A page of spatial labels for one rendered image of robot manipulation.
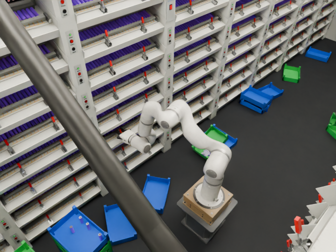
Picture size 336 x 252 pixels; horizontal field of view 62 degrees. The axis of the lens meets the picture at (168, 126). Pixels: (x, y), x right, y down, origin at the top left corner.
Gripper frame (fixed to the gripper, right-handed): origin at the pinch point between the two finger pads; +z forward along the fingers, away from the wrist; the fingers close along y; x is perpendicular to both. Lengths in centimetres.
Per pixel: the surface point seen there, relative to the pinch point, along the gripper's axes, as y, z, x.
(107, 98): -5.4, -4.1, 32.8
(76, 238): -66, -38, -22
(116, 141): -4.8, 0.2, -6.7
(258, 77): 207, 7, -45
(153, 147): 33, 8, -44
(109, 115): -4.9, 0.6, 17.2
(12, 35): -73, -125, 117
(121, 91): 6.5, -4.2, 32.5
